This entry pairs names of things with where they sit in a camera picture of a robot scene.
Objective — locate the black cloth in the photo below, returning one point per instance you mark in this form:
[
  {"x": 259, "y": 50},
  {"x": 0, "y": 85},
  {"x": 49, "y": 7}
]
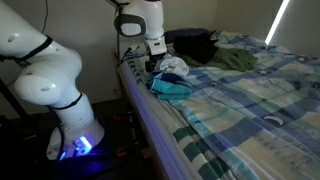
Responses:
[{"x": 196, "y": 46}]

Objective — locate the blue plaid bedsheet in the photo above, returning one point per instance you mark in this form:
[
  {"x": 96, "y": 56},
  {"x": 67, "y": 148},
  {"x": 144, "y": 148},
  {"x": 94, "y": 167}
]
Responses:
[{"x": 250, "y": 110}]

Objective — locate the green cloth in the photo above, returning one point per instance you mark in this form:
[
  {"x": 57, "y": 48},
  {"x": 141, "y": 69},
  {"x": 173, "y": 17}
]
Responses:
[{"x": 233, "y": 59}]

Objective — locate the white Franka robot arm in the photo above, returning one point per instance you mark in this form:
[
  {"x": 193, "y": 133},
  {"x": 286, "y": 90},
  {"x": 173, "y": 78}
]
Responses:
[{"x": 50, "y": 76}]

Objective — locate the dark blue pillow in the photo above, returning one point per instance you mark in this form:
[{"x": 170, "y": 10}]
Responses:
[{"x": 186, "y": 32}]

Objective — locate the white towel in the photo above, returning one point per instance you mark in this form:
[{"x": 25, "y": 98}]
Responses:
[{"x": 175, "y": 66}]

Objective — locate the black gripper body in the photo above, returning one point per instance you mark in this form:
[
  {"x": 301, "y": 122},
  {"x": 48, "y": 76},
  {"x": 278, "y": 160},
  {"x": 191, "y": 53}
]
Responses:
[{"x": 156, "y": 59}]

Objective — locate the bed frame with mattress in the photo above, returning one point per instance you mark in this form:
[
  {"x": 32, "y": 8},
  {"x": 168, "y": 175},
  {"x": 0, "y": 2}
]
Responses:
[{"x": 146, "y": 113}]

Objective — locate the black tripod stand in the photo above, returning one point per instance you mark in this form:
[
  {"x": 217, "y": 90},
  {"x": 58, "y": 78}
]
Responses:
[{"x": 13, "y": 98}]

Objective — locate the blue towel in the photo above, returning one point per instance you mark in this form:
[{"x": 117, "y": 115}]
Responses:
[{"x": 166, "y": 87}]

